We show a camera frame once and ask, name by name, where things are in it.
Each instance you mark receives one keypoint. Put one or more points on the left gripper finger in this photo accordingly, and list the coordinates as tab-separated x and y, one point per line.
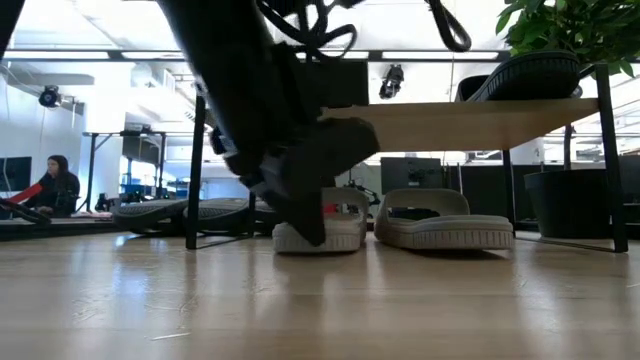
305	210

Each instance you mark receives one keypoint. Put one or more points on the grey rubber slide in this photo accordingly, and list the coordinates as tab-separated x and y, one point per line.
450	232
345	235

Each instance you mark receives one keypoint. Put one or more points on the wooden shelf black metal frame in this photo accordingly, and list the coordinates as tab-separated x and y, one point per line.
450	125

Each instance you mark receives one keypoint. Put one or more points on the black background robot arm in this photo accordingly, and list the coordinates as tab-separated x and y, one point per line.
365	192

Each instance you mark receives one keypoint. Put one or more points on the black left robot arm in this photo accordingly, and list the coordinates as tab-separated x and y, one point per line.
225	60

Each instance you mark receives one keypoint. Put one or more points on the red plastic bin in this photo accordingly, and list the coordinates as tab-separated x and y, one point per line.
330	208

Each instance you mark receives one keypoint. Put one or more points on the black desk monitor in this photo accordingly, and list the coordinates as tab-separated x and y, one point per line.
412	175

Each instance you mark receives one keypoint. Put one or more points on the black ceiling spotlight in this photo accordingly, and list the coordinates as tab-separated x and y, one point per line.
50	96
392	80

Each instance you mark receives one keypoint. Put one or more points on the black partition panel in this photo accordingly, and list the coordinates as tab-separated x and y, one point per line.
634	180
475	192

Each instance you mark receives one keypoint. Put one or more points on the long ceiling light bar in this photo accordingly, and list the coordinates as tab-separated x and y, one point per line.
75	55

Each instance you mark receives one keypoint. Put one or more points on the person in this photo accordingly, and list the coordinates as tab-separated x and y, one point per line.
55	185

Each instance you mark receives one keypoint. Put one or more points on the red bar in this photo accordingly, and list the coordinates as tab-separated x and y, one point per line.
25	194

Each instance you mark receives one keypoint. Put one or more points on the green potted plant black pot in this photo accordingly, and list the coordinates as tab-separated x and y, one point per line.
565	205

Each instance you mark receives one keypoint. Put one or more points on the black metal frame stand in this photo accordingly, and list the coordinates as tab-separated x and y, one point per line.
92	160

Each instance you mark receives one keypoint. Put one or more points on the black table frame rails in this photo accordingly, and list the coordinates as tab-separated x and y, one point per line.
50	227

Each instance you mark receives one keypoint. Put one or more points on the black wall monitor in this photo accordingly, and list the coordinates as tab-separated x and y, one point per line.
15	174

